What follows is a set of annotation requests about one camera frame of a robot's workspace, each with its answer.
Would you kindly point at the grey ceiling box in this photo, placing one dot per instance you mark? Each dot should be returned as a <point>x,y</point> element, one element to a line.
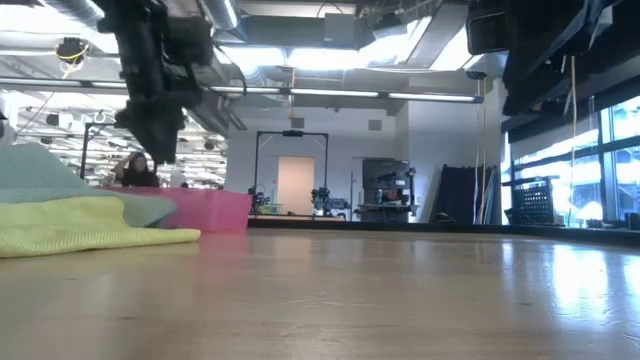
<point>340,27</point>

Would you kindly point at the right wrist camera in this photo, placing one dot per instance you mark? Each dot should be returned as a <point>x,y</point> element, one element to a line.
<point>489,27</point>

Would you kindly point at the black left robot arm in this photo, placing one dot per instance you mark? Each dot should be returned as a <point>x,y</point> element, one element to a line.
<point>135,20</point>

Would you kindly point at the black gantry frame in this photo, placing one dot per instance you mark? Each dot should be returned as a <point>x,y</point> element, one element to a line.
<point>83,150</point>
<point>256,165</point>

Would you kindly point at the silver ventilation duct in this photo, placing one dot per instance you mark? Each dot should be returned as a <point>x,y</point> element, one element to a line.
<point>222,12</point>

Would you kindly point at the black background robot arm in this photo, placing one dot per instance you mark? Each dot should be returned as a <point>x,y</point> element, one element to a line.
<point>325,200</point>
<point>259,200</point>

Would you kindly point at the yellow microfiber towel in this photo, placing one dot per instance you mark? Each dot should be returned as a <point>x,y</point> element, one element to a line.
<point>75,225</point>

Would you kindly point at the pale green microfiber towel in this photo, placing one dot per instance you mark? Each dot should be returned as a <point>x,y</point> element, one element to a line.
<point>40,175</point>

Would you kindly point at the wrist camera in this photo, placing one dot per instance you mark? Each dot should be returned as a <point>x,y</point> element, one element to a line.
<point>190,42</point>
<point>489,27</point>

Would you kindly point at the ceiling light strip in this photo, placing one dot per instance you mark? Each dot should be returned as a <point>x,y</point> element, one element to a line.
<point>340,93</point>

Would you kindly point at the pink plastic bin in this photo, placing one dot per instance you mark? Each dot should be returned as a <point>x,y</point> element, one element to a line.
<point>215,210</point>

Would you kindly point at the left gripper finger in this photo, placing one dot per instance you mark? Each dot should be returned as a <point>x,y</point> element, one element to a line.
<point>126,121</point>
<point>160,130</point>

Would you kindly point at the black mesh crate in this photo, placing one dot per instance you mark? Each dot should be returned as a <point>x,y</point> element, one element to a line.
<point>532,202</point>

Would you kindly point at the pale door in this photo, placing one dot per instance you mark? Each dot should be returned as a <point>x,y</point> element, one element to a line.
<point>296,185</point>

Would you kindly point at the black aluminium table frame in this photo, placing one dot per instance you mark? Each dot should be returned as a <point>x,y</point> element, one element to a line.
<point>450,227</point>

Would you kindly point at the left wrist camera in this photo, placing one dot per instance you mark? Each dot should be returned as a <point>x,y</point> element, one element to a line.
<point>190,42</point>

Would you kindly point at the person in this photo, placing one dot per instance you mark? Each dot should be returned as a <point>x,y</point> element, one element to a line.
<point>137,177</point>

